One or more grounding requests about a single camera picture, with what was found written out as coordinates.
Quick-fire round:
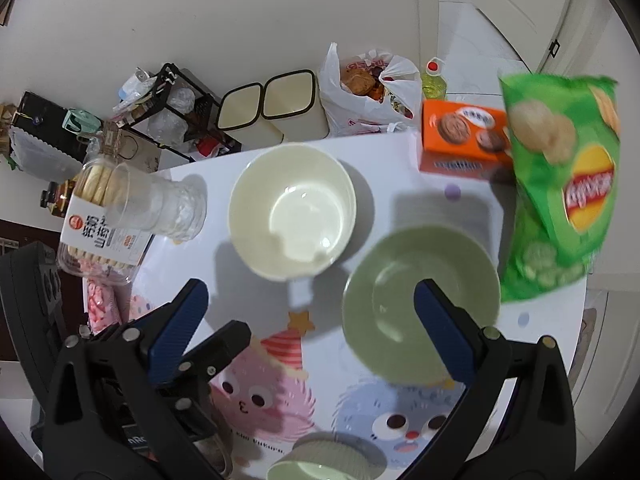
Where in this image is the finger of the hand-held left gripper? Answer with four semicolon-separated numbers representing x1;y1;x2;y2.
172;320;252;396
175;395;221;441

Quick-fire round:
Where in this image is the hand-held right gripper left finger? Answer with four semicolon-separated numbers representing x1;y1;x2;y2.
42;278;221;480

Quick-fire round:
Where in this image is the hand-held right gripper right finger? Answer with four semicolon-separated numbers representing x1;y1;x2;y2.
414;280;581;480

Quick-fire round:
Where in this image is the large steel bowl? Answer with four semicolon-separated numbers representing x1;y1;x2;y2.
192;429;234;479

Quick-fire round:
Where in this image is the small green bowl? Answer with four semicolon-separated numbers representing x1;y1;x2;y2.
342;226;501;387

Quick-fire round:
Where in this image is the wide green ribbed bowl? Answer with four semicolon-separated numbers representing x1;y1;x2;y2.
266;432;372;480

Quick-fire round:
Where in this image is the cream ceramic bowl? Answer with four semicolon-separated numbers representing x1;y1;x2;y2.
228;143;357;281

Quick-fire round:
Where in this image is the pink marshmallow bag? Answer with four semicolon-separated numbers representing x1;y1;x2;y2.
84;277;127;337

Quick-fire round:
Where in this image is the clear biscuit package white label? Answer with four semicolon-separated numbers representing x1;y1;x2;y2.
57;157;156;282

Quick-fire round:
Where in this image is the clear glass cup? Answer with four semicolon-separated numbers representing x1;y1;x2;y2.
102;162;209;241

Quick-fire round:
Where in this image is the cartoon printed tablecloth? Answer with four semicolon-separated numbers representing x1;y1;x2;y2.
82;132;589;480

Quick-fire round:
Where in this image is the black curved object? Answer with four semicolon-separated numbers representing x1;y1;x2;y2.
0;241;67;362

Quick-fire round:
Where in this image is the dark tea bottle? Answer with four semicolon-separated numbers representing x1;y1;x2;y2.
39;179;77;217

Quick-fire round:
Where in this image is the green chips bag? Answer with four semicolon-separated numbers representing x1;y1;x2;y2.
499;73;621;304

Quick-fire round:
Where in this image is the orange biscuit box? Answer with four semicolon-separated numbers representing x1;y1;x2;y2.
418;99;516;184

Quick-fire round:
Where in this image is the white scalloped bag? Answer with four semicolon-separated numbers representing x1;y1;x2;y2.
9;127;84;182

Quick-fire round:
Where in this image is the green cup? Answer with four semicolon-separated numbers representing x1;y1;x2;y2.
62;107;104;137

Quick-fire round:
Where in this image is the cream double lid trash bin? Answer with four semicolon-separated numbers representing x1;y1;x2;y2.
217;69;331;144

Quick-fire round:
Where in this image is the white plastic bag of snacks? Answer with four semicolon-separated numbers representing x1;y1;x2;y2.
319;42;424;137

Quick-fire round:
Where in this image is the yellow oil bottle red cap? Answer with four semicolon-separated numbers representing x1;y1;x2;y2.
421;57;448;102

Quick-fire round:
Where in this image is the black gift bag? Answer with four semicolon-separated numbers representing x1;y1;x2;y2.
9;90;72;127

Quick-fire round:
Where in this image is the kraft paper handle bag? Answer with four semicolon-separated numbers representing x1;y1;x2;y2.
102;127;164;174

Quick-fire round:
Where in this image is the black wire rack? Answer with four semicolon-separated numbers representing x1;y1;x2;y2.
112;62;242;162

